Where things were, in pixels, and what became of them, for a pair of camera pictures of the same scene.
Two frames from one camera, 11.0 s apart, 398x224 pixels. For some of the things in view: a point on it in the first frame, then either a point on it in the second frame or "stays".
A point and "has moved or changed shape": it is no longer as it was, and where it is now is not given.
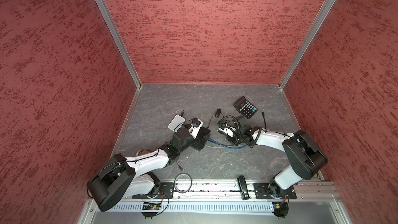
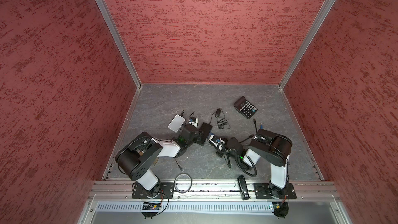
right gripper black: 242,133 → 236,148
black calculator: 245,108 stays
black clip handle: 242,184 stays
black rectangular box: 201,136 has moved or changed shape
